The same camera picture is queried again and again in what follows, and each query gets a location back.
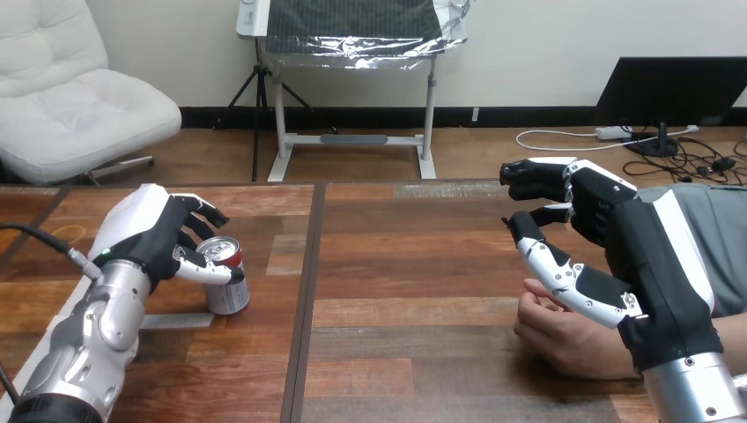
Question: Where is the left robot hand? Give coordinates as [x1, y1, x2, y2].
[87, 182, 247, 293]

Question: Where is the person's hand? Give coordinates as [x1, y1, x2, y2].
[513, 278, 641, 382]

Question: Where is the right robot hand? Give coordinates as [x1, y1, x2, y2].
[499, 156, 725, 375]

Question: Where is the person's forearm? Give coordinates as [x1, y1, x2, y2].
[710, 311, 747, 378]

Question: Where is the person's body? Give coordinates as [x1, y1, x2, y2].
[636, 182, 747, 320]

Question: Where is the red and white drink can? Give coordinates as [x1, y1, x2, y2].
[196, 235, 251, 317]

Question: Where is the white power strip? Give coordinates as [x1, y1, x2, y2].
[594, 125, 635, 142]

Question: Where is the white cushioned chair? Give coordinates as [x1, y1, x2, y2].
[0, 0, 183, 187]

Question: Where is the black tripod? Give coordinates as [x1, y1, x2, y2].
[212, 37, 314, 184]

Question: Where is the dark screen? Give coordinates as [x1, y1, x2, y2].
[594, 56, 747, 159]

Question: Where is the white desk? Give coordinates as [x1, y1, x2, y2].
[235, 0, 440, 183]

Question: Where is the foil sheet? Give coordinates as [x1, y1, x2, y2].
[259, 0, 471, 71]

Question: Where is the black cable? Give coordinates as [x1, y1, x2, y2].
[0, 222, 106, 285]
[0, 364, 22, 407]

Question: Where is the tangle of cables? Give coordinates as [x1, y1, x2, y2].
[620, 124, 747, 189]

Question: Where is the white power cord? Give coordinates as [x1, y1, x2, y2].
[514, 123, 699, 153]

